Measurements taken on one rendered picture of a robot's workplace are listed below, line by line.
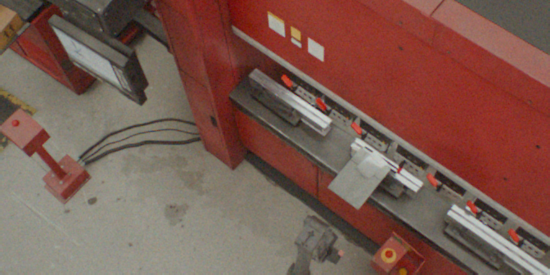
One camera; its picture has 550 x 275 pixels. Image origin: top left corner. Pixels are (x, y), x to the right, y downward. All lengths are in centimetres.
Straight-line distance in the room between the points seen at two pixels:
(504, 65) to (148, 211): 280
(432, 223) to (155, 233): 179
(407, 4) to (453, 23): 16
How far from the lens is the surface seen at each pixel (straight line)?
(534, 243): 301
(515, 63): 211
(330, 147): 346
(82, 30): 312
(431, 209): 339
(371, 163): 330
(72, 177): 447
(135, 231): 436
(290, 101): 348
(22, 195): 468
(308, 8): 262
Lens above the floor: 403
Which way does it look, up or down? 63 degrees down
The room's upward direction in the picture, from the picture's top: 6 degrees counter-clockwise
